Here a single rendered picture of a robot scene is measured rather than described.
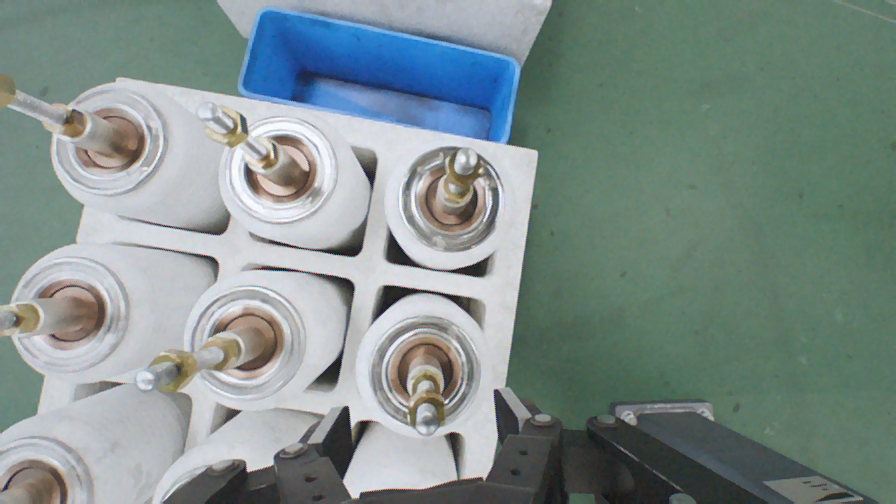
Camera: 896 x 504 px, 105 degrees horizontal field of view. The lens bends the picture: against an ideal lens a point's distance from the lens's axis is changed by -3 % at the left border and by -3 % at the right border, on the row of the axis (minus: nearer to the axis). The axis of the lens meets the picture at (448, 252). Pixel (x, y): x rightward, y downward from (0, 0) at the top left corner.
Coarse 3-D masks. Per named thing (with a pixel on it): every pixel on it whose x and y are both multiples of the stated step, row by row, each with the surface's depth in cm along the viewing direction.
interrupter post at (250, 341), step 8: (240, 328) 22; (248, 328) 23; (256, 328) 23; (224, 336) 21; (232, 336) 21; (240, 336) 21; (248, 336) 22; (256, 336) 23; (264, 336) 24; (240, 344) 21; (248, 344) 21; (256, 344) 22; (264, 344) 24; (240, 352) 21; (248, 352) 21; (256, 352) 23; (240, 360) 21; (248, 360) 22
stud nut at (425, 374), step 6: (420, 372) 21; (426, 372) 20; (432, 372) 21; (414, 378) 20; (420, 378) 20; (426, 378) 20; (432, 378) 20; (438, 378) 20; (414, 384) 20; (438, 384) 20; (414, 390) 20; (438, 390) 20
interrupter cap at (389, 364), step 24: (384, 336) 24; (408, 336) 24; (432, 336) 24; (456, 336) 24; (384, 360) 24; (408, 360) 24; (456, 360) 24; (384, 384) 24; (456, 384) 24; (384, 408) 24; (456, 408) 24
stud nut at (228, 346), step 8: (216, 336) 20; (208, 344) 20; (216, 344) 20; (224, 344) 20; (232, 344) 20; (224, 352) 20; (232, 352) 20; (224, 360) 20; (232, 360) 20; (208, 368) 19; (216, 368) 19; (224, 368) 20
